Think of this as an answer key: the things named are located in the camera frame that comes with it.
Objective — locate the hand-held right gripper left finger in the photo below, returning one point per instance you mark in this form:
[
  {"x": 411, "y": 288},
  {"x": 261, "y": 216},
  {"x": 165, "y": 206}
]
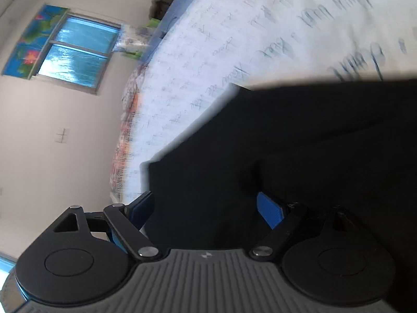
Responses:
[{"x": 143, "y": 209}]

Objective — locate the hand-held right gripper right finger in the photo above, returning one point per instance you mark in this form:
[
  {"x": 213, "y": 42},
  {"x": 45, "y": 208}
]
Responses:
[{"x": 270, "y": 210}]

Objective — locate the black pants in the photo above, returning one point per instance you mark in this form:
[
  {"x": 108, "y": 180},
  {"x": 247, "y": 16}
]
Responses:
[{"x": 309, "y": 143}]

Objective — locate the patterned quilt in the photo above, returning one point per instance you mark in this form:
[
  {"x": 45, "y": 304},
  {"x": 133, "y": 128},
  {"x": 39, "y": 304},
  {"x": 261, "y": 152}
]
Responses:
[{"x": 125, "y": 137}]

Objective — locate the floral pillow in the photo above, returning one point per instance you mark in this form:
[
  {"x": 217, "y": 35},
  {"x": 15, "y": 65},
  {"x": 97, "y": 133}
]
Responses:
[{"x": 132, "y": 40}]

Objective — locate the window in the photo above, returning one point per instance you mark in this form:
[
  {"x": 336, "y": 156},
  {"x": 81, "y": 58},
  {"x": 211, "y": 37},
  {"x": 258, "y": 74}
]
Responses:
[{"x": 78, "y": 52}]

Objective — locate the white script print bed sheet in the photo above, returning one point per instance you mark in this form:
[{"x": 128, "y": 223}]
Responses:
[{"x": 260, "y": 39}]

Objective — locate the green plastic chair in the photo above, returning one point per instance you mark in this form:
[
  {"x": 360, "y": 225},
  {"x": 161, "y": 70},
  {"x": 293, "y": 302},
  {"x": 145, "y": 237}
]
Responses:
[{"x": 153, "y": 23}]

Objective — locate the blue floral curtain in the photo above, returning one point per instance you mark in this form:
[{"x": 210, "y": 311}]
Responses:
[{"x": 29, "y": 45}]

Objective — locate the dark bag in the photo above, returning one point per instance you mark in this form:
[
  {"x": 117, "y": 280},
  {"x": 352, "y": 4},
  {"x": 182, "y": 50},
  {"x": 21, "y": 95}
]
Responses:
[{"x": 159, "y": 6}]

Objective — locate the blue dotted blanket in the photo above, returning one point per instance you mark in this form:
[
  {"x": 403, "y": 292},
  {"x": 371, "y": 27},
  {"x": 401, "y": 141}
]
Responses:
[{"x": 184, "y": 5}]

